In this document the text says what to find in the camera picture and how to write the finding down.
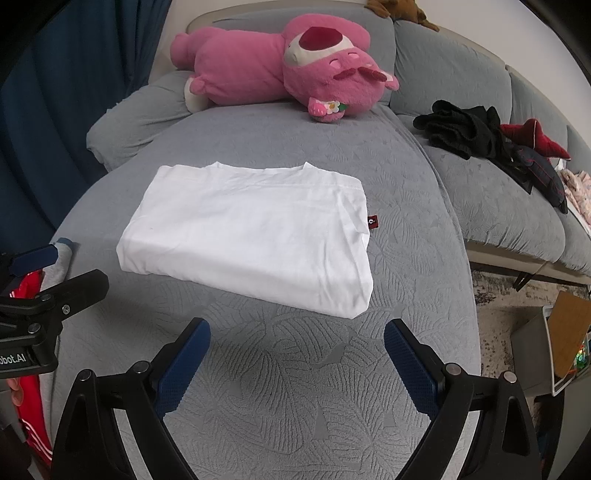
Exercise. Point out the blue curtain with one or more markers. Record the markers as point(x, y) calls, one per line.
point(69, 115)

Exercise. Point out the grey sweatshirt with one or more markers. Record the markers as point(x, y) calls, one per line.
point(60, 263)

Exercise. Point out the red t-shirt with white stripes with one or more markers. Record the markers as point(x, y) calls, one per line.
point(32, 415)

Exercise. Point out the red star cushion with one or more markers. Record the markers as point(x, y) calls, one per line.
point(540, 138)

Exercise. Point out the grey fabric sofa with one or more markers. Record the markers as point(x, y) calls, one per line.
point(300, 369)

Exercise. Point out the pink plush bear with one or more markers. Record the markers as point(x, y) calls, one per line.
point(244, 64)

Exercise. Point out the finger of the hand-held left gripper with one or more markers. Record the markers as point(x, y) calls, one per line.
point(78, 286)
point(32, 259)

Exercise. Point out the white folded t-shirt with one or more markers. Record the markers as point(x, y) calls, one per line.
point(244, 230)

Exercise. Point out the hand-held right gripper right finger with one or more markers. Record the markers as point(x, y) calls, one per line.
point(411, 369)

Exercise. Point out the cardboard box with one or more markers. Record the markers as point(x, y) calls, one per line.
point(568, 332)

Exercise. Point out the pink patterned cloth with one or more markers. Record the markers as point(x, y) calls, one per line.
point(579, 189)

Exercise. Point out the patterned rug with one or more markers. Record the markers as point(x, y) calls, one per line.
point(498, 318)

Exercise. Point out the brown plush toy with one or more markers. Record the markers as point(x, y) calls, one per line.
point(397, 7)

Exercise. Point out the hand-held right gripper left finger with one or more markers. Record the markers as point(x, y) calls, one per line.
point(180, 369)

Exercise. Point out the black crumpled clothes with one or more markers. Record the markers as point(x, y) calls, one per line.
point(461, 129)

